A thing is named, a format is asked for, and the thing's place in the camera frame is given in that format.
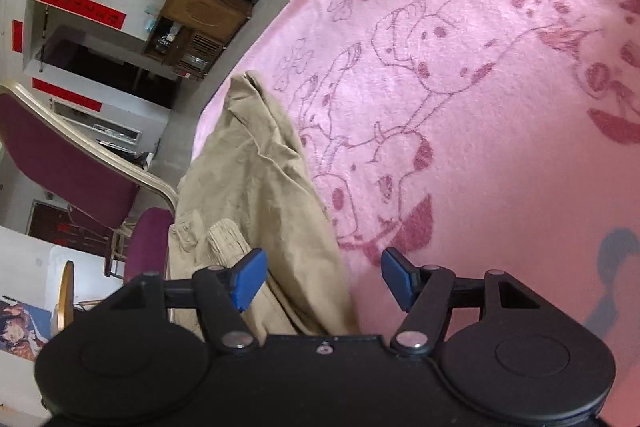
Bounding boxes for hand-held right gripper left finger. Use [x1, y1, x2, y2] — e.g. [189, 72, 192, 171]
[106, 248, 269, 354]

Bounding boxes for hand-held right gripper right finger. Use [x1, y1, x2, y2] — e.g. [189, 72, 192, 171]
[381, 248, 544, 355]

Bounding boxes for beige pants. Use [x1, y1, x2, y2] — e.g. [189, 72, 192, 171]
[167, 71, 361, 343]

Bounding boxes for pink dog print blanket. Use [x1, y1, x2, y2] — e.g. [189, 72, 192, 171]
[190, 0, 640, 427]

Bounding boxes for wooden table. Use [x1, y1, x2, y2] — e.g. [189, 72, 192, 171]
[52, 259, 76, 338]

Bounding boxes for brown door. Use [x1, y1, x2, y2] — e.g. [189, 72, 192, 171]
[27, 201, 111, 258]

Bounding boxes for standing mirror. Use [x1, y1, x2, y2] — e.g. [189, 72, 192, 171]
[50, 99, 146, 148]

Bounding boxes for maroon padded banquet chair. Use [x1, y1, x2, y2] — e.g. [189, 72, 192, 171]
[0, 79, 181, 288]

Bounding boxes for brown wooden cabinet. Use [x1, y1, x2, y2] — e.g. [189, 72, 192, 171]
[145, 0, 254, 80]

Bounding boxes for cartoon wall poster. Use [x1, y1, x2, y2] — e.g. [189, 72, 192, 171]
[0, 297, 53, 360]

